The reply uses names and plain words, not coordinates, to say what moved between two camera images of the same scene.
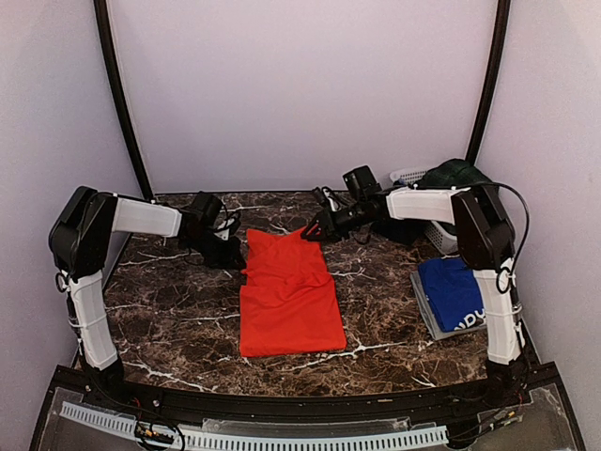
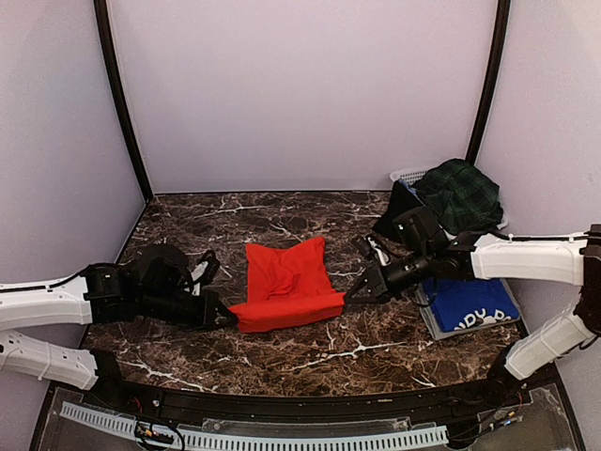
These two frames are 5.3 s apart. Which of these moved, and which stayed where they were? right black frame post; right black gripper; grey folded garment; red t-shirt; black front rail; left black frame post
Moved: right black gripper; red t-shirt
Stayed: right black frame post; black front rail; left black frame post; grey folded garment
